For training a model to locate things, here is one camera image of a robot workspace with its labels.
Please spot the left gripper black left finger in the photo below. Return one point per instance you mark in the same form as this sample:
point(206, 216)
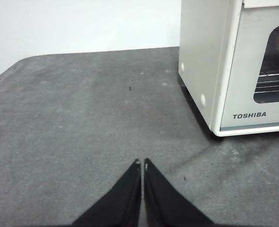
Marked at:
point(120, 203)

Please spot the cream Toshiba toaster oven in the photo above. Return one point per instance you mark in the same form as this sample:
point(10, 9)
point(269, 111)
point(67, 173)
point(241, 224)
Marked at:
point(200, 47)

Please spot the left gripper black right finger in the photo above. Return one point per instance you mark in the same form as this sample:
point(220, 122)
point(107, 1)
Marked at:
point(163, 203)

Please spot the glass-window oven door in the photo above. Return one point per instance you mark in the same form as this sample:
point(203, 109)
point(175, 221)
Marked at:
point(248, 71)

